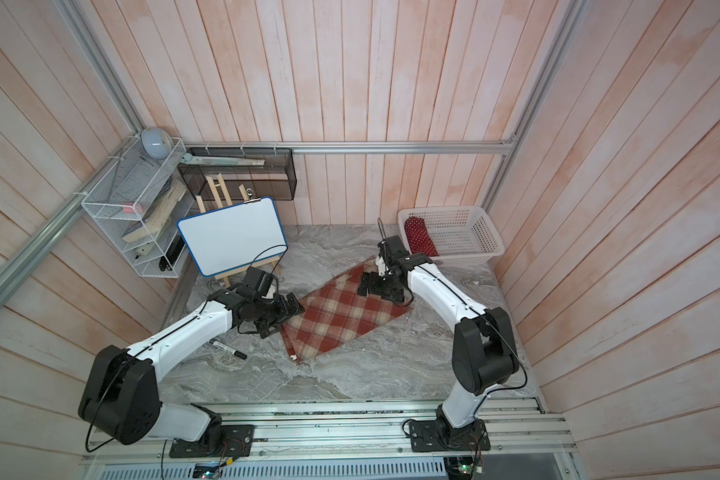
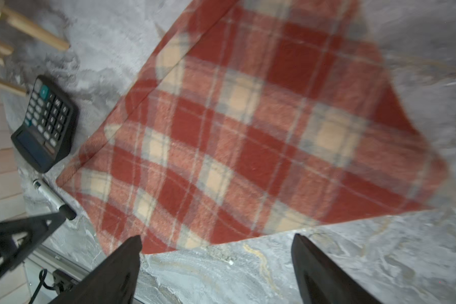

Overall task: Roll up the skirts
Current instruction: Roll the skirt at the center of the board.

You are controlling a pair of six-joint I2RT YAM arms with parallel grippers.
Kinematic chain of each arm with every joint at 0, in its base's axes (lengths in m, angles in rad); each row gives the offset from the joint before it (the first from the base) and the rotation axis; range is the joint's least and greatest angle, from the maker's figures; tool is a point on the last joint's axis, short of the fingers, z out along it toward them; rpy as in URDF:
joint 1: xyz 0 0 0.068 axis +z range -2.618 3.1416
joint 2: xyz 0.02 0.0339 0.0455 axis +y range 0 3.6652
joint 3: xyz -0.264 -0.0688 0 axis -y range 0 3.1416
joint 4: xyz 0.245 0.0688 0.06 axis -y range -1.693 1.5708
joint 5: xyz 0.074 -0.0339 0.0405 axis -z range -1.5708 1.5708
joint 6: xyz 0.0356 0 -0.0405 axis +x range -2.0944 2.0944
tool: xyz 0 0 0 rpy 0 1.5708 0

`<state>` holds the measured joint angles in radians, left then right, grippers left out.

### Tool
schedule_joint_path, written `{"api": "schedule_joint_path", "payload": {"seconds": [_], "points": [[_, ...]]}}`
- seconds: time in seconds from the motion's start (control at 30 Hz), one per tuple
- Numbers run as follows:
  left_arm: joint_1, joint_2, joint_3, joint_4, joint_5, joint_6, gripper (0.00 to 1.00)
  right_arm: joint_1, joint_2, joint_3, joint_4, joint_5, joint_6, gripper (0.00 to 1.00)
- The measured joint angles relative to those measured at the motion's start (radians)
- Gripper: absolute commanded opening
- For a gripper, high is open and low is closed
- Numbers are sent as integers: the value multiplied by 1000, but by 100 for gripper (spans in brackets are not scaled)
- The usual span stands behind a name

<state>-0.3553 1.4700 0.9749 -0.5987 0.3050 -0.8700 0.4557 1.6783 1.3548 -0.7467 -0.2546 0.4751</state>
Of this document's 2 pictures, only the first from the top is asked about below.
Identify green ruler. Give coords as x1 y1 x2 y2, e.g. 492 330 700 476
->
181 153 266 167

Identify aluminium mounting rail frame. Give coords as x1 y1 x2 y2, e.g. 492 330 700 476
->
83 398 588 479

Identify books in wire rack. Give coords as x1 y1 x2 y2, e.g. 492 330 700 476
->
122 178 187 243

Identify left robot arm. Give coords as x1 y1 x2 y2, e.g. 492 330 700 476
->
78 267 304 456

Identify white plastic basket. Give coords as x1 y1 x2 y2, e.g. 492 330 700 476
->
398 206 505 266

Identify white dry-erase board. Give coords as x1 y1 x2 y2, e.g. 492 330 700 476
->
177 197 287 277

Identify black marker pen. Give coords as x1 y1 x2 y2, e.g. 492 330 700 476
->
209 339 248 360

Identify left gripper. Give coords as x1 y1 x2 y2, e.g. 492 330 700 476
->
251 292 305 338

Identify red plaid skirt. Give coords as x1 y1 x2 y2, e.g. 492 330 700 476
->
281 257 410 362

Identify grey round speaker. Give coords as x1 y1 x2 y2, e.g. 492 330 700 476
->
140 127 173 161

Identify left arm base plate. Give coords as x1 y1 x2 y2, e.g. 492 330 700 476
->
168 424 255 460

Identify red dotted rolled skirt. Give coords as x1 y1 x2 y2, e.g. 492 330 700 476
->
404 216 439 258

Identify black mesh wall basket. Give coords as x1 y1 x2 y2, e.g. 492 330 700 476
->
178 146 298 203

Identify white wire shelf rack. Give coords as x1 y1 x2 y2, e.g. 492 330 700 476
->
82 136 194 279

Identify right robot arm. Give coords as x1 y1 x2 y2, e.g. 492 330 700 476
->
358 236 523 433

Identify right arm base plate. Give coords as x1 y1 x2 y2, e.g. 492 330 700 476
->
403 419 491 453

